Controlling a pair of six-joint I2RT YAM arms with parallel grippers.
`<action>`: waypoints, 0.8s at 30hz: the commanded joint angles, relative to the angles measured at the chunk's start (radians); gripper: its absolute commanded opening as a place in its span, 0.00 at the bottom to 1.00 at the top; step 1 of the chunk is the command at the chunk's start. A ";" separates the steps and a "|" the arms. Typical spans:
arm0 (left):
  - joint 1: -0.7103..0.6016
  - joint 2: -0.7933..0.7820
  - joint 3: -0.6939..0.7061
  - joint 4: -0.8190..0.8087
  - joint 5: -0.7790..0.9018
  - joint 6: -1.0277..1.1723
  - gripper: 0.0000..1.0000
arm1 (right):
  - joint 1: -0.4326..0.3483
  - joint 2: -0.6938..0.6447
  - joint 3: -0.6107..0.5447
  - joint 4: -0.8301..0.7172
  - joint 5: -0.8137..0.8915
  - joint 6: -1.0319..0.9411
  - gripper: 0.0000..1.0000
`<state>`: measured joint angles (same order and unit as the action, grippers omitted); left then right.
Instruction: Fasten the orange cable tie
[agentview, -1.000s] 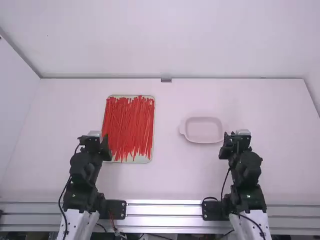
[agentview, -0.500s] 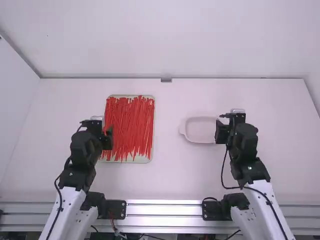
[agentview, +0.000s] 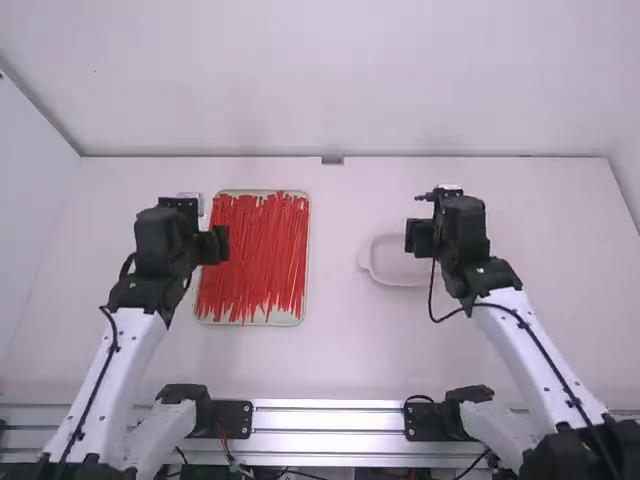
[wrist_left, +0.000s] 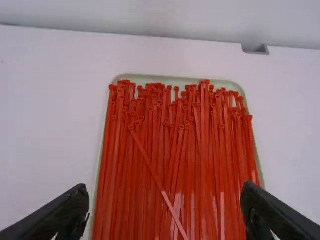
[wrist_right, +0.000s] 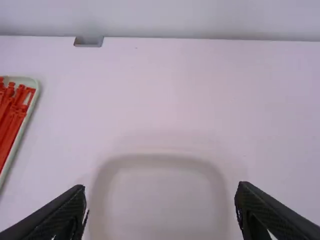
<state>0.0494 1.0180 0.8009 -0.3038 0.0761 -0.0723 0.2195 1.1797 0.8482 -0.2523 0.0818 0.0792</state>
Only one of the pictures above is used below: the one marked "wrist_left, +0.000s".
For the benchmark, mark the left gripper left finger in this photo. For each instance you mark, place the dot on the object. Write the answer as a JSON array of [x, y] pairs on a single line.
[[47, 217]]

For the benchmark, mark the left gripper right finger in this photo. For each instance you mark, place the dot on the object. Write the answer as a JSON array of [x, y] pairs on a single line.
[[275, 215]]

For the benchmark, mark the pale tray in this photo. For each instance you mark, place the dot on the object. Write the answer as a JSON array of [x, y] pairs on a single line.
[[101, 155]]

